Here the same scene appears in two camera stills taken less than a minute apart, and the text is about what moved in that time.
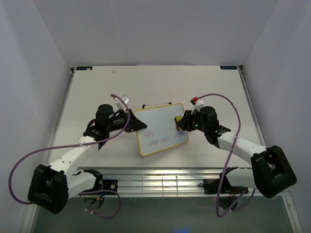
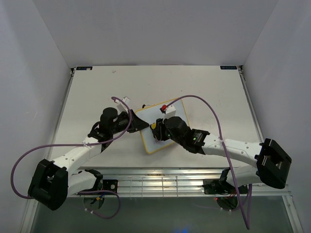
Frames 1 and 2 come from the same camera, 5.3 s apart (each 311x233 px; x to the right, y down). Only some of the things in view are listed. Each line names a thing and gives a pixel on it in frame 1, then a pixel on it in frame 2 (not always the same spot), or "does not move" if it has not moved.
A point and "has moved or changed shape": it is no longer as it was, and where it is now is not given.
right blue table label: [229, 67] does not move
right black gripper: [188, 117] → [160, 133]
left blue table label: [84, 68] does not move
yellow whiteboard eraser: [178, 118] has moved or changed shape
